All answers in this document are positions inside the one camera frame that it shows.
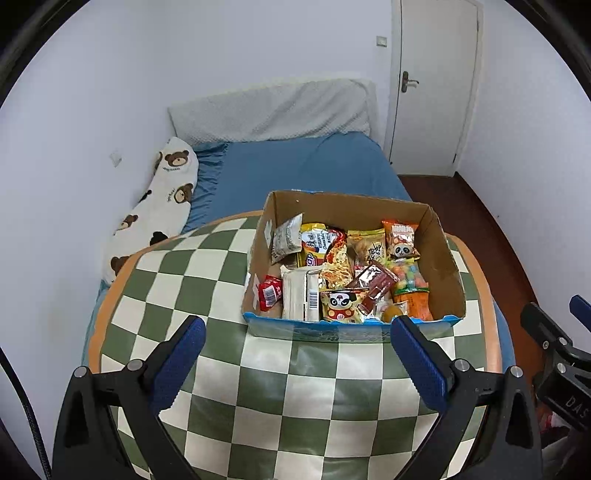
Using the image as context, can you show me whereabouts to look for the yellow panda snack packet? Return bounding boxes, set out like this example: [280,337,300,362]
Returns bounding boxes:
[320,288,370,324]

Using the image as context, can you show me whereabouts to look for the colourful candy bag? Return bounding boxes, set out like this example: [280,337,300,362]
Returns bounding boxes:
[387,259,431,292]

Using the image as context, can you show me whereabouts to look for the round yellow snack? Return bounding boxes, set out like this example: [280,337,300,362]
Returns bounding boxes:
[379,300,409,323]

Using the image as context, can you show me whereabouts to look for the blue bed sheet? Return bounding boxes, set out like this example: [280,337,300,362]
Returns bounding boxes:
[83,131,515,365]

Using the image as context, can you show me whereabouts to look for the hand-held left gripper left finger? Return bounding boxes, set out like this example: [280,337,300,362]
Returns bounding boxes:
[52,315,207,480]

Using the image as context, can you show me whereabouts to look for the brown cardboard box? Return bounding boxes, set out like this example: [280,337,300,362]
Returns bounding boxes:
[242,190,467,342]

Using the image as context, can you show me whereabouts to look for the yellow bread snack packet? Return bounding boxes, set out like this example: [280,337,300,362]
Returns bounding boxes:
[346,228,386,273]

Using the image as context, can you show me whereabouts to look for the white biscuit packet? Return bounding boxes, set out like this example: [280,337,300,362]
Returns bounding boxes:
[281,267,331,321]

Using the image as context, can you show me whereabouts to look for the black cable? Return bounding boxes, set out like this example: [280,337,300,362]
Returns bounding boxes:
[0,344,54,480]

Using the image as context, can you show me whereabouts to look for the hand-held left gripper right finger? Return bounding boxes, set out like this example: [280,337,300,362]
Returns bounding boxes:
[390,315,543,480]

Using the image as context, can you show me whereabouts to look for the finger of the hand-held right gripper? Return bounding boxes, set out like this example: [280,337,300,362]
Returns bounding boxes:
[520,302,574,367]
[569,294,591,334]

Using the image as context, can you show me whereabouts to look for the grey white snack packet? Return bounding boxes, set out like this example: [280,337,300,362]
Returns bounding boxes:
[270,213,304,265]

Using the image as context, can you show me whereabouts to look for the bear print pillow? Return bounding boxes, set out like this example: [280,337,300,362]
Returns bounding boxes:
[100,137,199,284]

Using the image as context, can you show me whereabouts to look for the brown red snack packet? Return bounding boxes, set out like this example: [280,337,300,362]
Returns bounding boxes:
[353,261,400,315]

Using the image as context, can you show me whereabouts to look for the small red snack packet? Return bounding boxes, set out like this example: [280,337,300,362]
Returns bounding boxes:
[257,274,283,311]

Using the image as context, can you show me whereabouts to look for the white door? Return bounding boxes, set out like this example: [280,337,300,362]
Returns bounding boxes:
[388,0,483,178]

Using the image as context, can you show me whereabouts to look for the orange panda snack packet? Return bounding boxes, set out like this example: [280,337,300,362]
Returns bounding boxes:
[382,219,422,261]

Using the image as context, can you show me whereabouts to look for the green checkered tablecloth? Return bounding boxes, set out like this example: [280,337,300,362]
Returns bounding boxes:
[88,210,504,480]

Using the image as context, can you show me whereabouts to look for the yellow red noodle packet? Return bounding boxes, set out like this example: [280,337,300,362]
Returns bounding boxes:
[299,223,354,291]

